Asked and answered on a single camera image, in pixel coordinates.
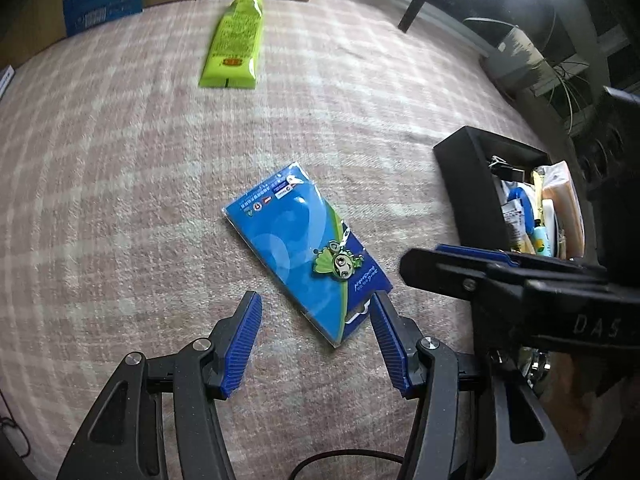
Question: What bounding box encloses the lime green tube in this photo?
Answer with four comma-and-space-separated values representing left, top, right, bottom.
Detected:
198, 0, 265, 90

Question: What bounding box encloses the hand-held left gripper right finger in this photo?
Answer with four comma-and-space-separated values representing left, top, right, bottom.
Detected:
370, 290, 576, 480

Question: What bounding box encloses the white bucket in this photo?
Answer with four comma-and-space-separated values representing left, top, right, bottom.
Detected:
482, 20, 546, 93

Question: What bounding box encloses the black cable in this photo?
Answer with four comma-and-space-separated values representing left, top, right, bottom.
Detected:
289, 450, 406, 480

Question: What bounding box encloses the thin dark cable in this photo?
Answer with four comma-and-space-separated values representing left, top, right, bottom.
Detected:
0, 390, 31, 461

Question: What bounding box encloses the blue plastic packet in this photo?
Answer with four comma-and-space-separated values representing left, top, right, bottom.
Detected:
62, 0, 144, 38

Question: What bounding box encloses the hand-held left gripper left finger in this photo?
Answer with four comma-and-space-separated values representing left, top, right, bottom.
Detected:
56, 291, 263, 480

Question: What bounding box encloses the black furniture leg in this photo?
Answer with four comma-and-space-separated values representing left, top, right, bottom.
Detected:
397, 0, 428, 35

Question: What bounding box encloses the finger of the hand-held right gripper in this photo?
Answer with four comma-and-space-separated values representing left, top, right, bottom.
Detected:
400, 249, 526, 311
434, 243, 608, 276

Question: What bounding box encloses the black storage box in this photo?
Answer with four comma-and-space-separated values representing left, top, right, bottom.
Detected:
432, 126, 588, 261

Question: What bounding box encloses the black binder clip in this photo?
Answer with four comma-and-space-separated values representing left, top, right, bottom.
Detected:
487, 156, 527, 181

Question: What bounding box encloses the blue cartoon card package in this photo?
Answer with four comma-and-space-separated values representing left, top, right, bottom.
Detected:
221, 161, 393, 348

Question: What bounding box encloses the beige packet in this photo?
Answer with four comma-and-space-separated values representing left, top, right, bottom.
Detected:
541, 161, 586, 258

